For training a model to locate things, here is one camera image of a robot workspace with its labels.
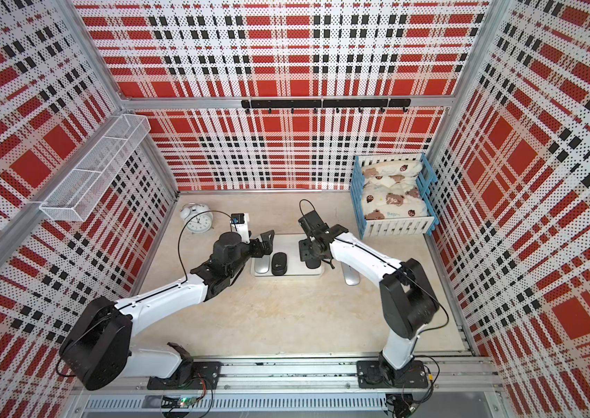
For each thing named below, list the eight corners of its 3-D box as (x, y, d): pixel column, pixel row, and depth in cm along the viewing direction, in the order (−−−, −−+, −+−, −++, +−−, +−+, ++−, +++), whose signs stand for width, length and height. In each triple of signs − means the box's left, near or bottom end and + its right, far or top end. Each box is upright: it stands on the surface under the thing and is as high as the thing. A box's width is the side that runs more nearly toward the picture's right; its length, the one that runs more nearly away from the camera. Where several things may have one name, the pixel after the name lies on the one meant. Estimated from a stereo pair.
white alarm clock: (189, 234, 108) (178, 215, 98) (194, 221, 112) (184, 202, 103) (211, 234, 108) (202, 215, 98) (215, 221, 112) (207, 202, 103)
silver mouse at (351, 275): (345, 286, 94) (346, 281, 92) (341, 266, 100) (342, 261, 97) (359, 284, 95) (360, 280, 92) (354, 264, 100) (355, 260, 98)
